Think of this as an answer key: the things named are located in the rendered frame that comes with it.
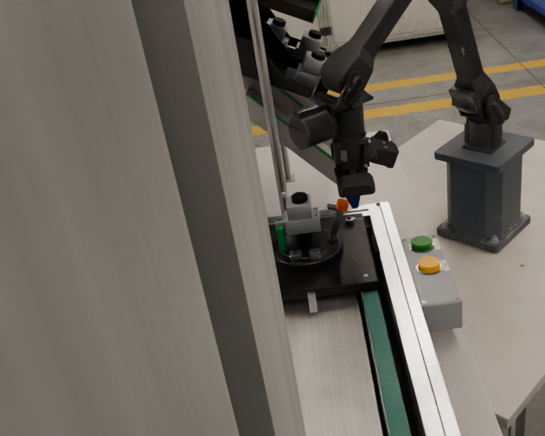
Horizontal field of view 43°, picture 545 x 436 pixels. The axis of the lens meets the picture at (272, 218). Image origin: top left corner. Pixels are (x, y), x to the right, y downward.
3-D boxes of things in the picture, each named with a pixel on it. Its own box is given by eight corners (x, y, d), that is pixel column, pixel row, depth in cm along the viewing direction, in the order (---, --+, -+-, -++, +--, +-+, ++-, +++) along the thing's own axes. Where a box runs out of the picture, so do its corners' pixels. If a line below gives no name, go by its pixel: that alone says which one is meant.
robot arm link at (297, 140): (337, 59, 118) (278, 80, 113) (367, 68, 111) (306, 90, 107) (343, 121, 123) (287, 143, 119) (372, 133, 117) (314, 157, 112)
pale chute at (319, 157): (346, 160, 159) (358, 147, 157) (341, 189, 148) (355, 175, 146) (248, 86, 154) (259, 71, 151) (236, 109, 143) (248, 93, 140)
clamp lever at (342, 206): (336, 233, 131) (348, 199, 128) (338, 239, 130) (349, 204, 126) (318, 229, 131) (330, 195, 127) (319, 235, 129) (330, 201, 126)
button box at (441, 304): (437, 259, 136) (436, 233, 133) (463, 328, 118) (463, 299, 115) (401, 264, 136) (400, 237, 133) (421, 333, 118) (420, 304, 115)
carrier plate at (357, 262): (362, 220, 143) (362, 211, 142) (379, 290, 122) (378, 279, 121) (248, 235, 145) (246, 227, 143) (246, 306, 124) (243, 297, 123)
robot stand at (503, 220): (531, 221, 149) (535, 137, 139) (496, 254, 141) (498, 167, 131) (471, 204, 159) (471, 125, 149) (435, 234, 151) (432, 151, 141)
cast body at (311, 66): (323, 84, 145) (334, 53, 142) (323, 92, 142) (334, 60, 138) (285, 72, 145) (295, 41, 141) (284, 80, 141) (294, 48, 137)
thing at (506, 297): (705, 184, 157) (708, 173, 156) (508, 432, 106) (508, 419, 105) (439, 128, 203) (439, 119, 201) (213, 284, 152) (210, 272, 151)
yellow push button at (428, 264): (438, 263, 126) (438, 253, 125) (442, 276, 123) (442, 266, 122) (415, 266, 126) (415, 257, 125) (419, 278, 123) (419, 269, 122)
